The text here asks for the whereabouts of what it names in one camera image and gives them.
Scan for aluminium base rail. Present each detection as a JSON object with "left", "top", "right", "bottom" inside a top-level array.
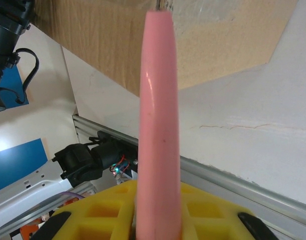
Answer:
[{"left": 72, "top": 114, "right": 306, "bottom": 240}]

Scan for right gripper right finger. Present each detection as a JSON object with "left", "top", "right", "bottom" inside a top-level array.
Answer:
[{"left": 179, "top": 182, "right": 278, "bottom": 240}]

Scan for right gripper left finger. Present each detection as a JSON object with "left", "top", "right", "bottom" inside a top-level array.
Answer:
[{"left": 30, "top": 179, "right": 139, "bottom": 240}]

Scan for cardboard box with ragged tape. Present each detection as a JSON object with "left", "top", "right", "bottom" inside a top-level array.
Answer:
[{"left": 30, "top": 0, "right": 297, "bottom": 92}]

